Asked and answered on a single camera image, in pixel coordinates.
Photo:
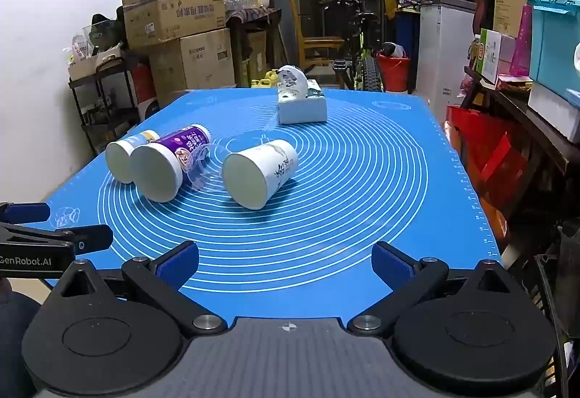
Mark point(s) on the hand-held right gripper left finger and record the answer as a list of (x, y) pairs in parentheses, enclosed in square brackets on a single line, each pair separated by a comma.
[(177, 265)]

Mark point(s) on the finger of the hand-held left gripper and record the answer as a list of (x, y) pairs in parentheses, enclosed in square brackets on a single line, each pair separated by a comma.
[(27, 213), (90, 238)]

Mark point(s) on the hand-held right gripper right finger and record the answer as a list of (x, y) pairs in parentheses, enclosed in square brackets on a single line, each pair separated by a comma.
[(392, 265)]

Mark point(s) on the yellow blue printed paper cup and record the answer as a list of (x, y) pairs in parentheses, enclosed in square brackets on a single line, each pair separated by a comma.
[(118, 157)]

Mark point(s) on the purple printed paper cup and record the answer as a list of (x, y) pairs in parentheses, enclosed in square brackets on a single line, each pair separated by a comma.
[(156, 171)]

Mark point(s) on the clear plastic cup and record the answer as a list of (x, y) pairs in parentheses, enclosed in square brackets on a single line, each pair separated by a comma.
[(202, 173)]

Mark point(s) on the white paper cup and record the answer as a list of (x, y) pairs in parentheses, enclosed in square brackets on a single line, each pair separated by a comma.
[(251, 180)]

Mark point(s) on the white printed cup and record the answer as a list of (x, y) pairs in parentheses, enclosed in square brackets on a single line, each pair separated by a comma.
[(290, 80)]

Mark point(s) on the blue silicone baking mat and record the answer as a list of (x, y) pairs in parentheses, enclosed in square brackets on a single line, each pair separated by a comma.
[(340, 198)]

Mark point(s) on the black metal shelf rack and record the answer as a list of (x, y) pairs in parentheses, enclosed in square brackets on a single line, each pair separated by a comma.
[(108, 107)]

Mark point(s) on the red shopping bags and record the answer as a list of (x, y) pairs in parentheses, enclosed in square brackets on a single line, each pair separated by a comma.
[(485, 153)]

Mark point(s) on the shallow cardboard tray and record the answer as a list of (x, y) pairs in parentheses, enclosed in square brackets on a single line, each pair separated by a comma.
[(93, 62)]

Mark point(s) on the white tissue box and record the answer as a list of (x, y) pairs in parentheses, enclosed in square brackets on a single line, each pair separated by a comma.
[(301, 113)]

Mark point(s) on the red plastic bucket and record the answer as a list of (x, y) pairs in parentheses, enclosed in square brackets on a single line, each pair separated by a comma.
[(393, 71)]

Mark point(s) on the dark bag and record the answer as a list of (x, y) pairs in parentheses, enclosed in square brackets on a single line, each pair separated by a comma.
[(106, 33)]

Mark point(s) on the large closed cardboard box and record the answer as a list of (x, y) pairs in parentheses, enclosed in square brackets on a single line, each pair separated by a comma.
[(195, 62)]

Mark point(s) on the yellow plastic jug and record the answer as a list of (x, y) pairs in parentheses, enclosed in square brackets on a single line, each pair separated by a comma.
[(265, 80)]

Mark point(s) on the white chest freezer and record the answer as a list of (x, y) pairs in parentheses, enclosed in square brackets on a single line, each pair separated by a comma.
[(442, 53)]

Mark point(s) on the white flat box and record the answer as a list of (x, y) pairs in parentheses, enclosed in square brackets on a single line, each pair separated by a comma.
[(550, 110)]

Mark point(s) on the black bicycle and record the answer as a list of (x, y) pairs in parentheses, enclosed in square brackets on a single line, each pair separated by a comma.
[(362, 44)]

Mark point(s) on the green white carton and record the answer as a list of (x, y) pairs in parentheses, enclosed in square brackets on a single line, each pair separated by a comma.
[(489, 55)]

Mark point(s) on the wooden chair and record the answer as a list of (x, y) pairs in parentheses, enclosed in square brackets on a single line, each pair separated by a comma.
[(317, 45)]

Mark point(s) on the large open cardboard box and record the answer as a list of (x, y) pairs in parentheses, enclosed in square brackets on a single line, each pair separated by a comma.
[(174, 17)]

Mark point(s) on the pink gift box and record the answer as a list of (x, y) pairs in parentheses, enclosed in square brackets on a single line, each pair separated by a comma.
[(522, 44)]

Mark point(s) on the dark wooden side table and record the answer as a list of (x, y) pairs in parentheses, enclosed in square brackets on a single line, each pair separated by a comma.
[(253, 19)]

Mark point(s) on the teal plastic storage box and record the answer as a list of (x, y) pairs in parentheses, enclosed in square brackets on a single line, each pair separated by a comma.
[(553, 44)]

